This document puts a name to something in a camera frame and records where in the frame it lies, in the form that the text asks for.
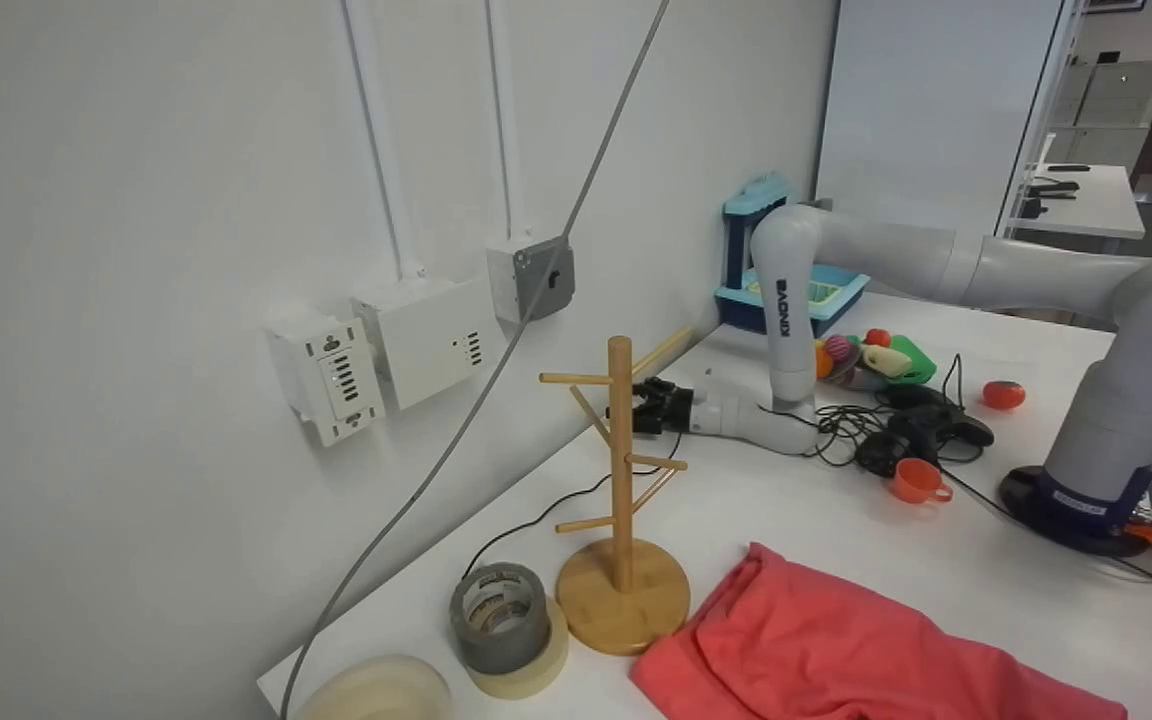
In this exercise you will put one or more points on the grey duct tape roll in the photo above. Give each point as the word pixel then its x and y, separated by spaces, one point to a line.
pixel 502 619

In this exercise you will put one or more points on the wooden mug tree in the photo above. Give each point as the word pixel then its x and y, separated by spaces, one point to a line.
pixel 623 593

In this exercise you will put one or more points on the orange plastic cup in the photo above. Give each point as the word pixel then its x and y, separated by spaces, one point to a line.
pixel 916 480

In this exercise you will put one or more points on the green toy basket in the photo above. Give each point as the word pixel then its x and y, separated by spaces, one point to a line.
pixel 875 360

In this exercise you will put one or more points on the red sweatshirt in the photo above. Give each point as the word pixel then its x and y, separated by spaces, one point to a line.
pixel 787 641

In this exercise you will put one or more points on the white junction box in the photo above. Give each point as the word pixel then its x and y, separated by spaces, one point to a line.
pixel 428 334

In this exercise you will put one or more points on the blue plastic rack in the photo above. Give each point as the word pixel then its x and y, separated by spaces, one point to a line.
pixel 738 297

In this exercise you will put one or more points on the grey junction box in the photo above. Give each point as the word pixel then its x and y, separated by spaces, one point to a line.
pixel 529 281

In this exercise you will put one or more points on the white background table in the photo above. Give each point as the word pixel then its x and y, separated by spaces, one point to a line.
pixel 1064 198

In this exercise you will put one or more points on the white socket box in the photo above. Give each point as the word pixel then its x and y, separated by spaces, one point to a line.
pixel 330 377

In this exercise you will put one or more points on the red small bowl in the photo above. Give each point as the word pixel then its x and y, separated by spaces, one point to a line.
pixel 1000 392

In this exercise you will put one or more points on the white static robot arm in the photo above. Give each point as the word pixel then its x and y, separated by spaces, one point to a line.
pixel 1101 456

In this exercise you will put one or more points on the beige masking tape roll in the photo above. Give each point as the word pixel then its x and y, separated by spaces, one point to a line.
pixel 539 673

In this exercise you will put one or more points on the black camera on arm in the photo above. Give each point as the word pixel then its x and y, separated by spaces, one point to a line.
pixel 661 406

